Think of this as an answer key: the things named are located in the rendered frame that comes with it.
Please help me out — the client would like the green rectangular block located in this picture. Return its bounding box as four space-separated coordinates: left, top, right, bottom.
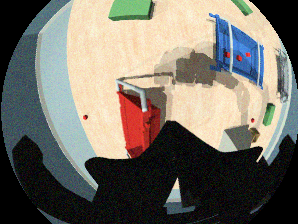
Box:
108 0 153 22
262 103 275 127
231 0 253 16

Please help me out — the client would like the blue plastic tray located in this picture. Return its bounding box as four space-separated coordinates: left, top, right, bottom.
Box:
209 12 265 89

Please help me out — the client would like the tan open-top box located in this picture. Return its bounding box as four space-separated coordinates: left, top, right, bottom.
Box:
249 128 261 143

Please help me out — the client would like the small red block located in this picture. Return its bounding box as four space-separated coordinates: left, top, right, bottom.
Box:
223 52 230 59

